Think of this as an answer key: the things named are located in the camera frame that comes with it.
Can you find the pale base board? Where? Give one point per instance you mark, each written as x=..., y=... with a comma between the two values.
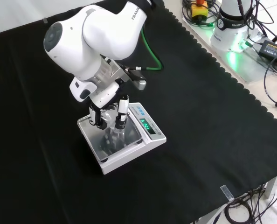
x=252, y=68

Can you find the black power adapter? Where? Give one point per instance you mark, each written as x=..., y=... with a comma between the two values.
x=272, y=50

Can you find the clear tape strip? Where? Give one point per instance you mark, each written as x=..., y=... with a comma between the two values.
x=227, y=193

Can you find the black bench cloth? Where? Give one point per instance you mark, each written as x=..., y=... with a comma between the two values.
x=199, y=116

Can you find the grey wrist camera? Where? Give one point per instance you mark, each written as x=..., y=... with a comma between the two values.
x=138, y=80

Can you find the white electronic balance steel pan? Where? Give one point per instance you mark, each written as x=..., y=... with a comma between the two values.
x=133, y=154

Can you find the yellow stop button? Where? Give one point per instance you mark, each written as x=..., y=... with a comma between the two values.
x=199, y=10

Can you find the small clear glass beaker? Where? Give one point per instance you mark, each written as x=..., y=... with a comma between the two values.
x=111, y=121

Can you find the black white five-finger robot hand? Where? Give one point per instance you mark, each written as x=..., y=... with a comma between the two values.
x=105, y=95

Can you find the white table leg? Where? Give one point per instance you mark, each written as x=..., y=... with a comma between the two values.
x=210, y=215
x=273, y=186

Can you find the grey tape piece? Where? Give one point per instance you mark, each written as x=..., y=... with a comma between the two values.
x=46, y=20

